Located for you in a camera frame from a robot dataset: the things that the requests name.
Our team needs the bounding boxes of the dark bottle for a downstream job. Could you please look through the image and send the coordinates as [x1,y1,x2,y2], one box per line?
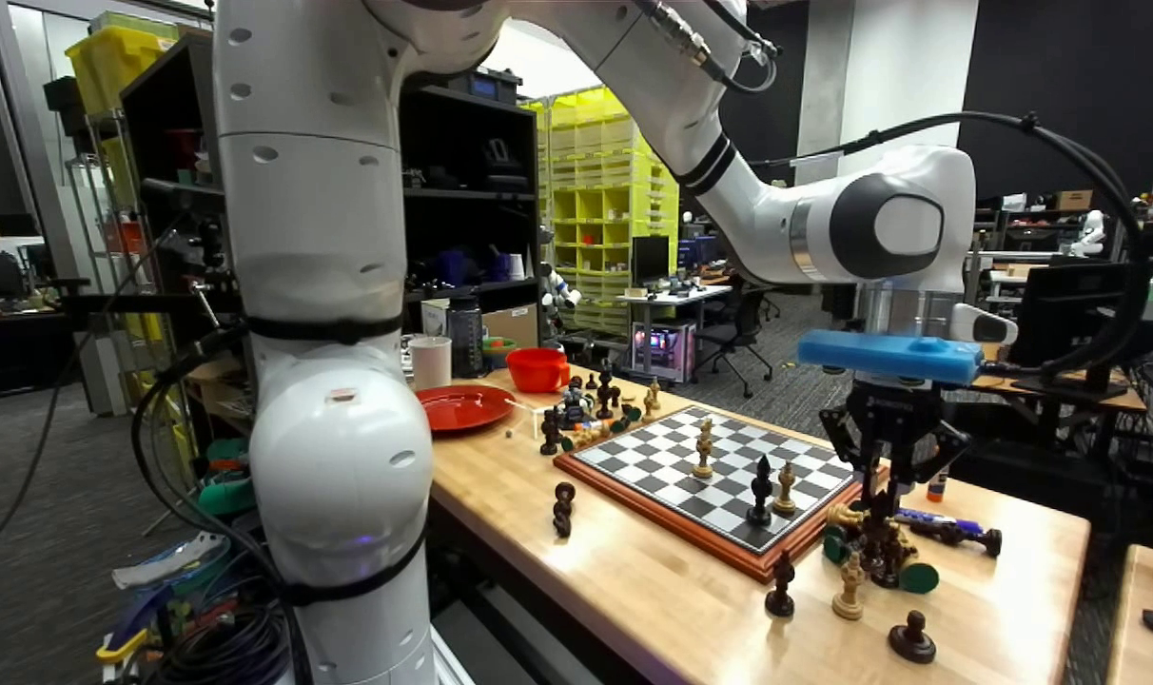
[447,292,486,379]

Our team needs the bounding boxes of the green plastic object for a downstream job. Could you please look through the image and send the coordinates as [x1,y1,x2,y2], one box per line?
[195,435,261,521]

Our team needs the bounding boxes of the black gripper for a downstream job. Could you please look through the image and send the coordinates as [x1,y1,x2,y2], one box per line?
[817,377,975,511]

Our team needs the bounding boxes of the white cup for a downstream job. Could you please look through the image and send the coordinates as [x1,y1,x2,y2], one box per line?
[400,332,455,392]

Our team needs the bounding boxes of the black computer monitor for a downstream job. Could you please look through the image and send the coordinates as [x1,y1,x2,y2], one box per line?
[1003,258,1148,377]

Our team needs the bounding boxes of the purple and black toy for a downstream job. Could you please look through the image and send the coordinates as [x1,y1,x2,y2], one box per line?
[894,505,1003,565]

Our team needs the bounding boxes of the red cup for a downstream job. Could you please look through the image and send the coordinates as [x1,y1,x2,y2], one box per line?
[505,345,576,400]

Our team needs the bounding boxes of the dark brown chess piece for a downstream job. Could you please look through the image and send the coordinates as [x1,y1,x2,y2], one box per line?
[871,537,918,589]

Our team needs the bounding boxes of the wood framed chess board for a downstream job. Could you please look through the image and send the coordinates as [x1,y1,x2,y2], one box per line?
[552,400,871,585]

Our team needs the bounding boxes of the pile of coloured cables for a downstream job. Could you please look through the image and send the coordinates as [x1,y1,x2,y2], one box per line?
[91,529,301,685]

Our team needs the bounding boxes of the black office chair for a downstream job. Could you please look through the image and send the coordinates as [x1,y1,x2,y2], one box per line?
[696,286,780,405]

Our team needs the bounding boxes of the yellow bin shelving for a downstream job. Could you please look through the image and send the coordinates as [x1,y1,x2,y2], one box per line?
[532,89,685,341]

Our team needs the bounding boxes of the red plate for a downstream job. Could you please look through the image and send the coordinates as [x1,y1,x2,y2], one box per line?
[415,379,523,440]

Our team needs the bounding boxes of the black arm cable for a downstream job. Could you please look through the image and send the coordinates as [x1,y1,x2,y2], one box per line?
[759,107,1153,383]

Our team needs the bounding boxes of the wooden top desk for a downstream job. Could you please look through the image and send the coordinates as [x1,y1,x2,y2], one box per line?
[967,357,1148,415]

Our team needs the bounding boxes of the black storage shelf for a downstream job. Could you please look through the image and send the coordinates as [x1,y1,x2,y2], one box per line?
[113,31,548,383]

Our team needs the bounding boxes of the short black chess pawn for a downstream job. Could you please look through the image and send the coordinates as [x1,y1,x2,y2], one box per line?
[887,606,941,666]

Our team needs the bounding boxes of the yellow storage bin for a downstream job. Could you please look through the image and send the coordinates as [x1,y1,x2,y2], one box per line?
[65,15,180,127]

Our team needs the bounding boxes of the purple lit box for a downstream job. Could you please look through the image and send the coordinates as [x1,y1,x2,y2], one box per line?
[628,321,701,390]

